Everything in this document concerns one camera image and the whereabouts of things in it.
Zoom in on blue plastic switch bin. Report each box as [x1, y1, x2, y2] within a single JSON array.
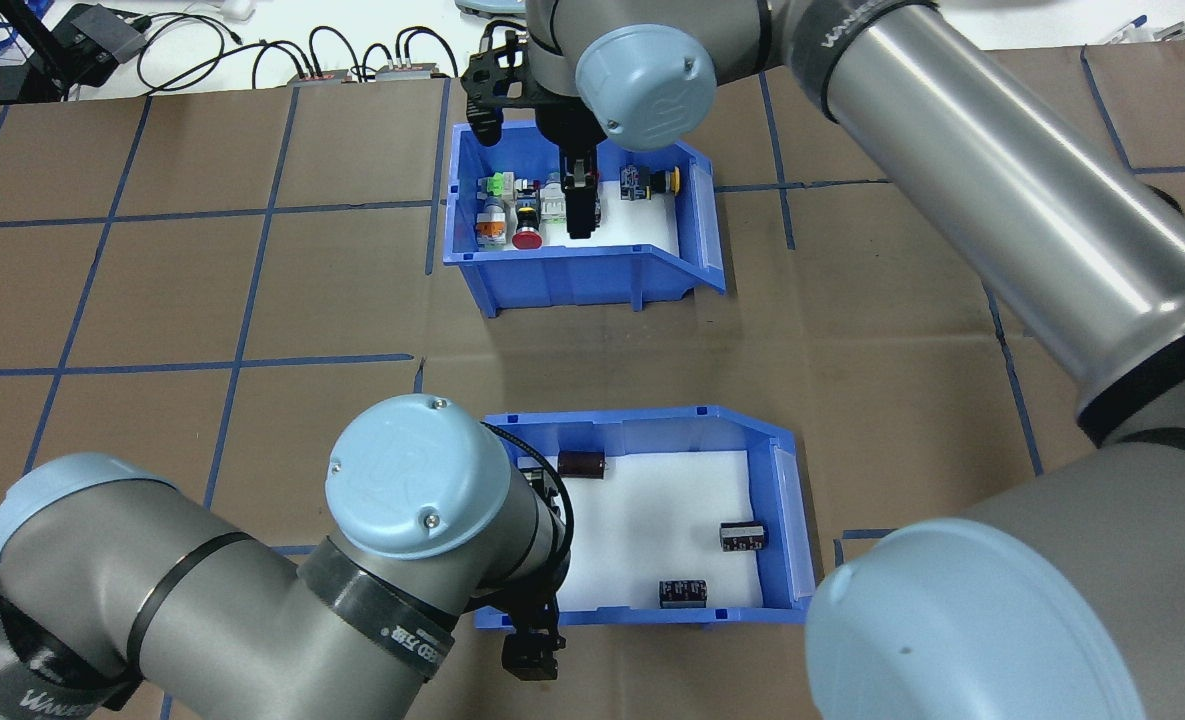
[[442, 122, 728, 319]]

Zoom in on blue plastic battery bin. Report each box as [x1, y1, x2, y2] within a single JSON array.
[[474, 405, 815, 633]]

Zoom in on black electronics box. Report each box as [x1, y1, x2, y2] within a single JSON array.
[[47, 3, 153, 86]]

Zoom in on white foam liner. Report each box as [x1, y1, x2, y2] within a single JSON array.
[[477, 165, 683, 256], [552, 450, 765, 613]]

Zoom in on yellow push button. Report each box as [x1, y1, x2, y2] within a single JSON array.
[[620, 165, 683, 201]]

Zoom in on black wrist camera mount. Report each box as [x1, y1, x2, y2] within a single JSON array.
[[460, 28, 543, 146]]

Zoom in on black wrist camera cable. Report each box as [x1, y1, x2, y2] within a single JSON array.
[[480, 422, 575, 601]]

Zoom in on black velcro cable strap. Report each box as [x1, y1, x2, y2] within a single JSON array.
[[0, 590, 143, 720], [297, 538, 458, 683], [770, 0, 943, 123]]

